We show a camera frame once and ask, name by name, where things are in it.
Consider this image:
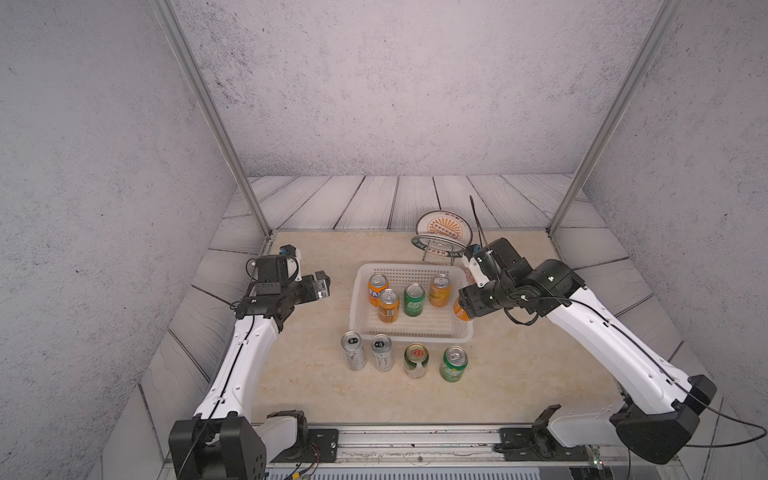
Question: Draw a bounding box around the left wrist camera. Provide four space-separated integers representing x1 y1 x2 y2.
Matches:
280 244 301 282

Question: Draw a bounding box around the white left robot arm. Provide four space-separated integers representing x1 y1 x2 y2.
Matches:
168 245 331 479

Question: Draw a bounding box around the decorated plate upright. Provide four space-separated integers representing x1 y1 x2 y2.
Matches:
416 210 474 246

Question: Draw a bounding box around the white Monster can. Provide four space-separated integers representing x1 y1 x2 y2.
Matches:
341 331 366 371
371 334 394 372

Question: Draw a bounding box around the aluminium corner post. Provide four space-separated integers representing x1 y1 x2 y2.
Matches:
546 0 685 238
149 0 272 238

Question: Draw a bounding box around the orange Fanta can back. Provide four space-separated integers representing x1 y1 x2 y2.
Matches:
368 273 390 307

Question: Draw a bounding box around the orange fanta can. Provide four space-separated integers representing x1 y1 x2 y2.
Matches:
368 273 390 307
453 300 471 322

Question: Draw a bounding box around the left aluminium corner post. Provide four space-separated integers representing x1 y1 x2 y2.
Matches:
149 0 272 238

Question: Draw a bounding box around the orange Fanta can front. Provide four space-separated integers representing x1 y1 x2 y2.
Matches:
453 300 471 322

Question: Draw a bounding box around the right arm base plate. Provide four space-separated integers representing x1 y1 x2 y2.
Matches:
493 427 589 462

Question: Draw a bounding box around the small orange can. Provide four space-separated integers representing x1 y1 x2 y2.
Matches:
378 288 400 324

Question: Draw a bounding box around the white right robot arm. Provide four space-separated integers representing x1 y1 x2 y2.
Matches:
458 238 717 465

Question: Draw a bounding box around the aluminium rail frame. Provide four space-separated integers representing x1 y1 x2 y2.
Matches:
157 422 691 480

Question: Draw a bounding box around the dark rimmed plate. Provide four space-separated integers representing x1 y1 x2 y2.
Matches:
411 233 466 259

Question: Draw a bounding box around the green Sprite can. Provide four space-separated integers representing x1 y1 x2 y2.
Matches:
439 346 468 383

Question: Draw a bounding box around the white plastic basket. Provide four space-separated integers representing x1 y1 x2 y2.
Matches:
349 263 473 344

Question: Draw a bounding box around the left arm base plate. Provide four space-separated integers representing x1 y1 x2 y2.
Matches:
273 428 339 464

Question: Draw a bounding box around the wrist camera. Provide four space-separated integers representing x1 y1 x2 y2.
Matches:
280 244 301 282
462 244 489 287

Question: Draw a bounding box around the right aluminium corner post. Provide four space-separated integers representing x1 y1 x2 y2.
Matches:
546 0 685 238

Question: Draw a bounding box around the green gold-top can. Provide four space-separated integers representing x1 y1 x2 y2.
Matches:
404 343 429 379

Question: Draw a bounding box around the metal wire plate stand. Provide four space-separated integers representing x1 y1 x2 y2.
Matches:
422 247 464 266

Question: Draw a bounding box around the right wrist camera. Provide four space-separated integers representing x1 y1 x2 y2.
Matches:
462 244 489 287

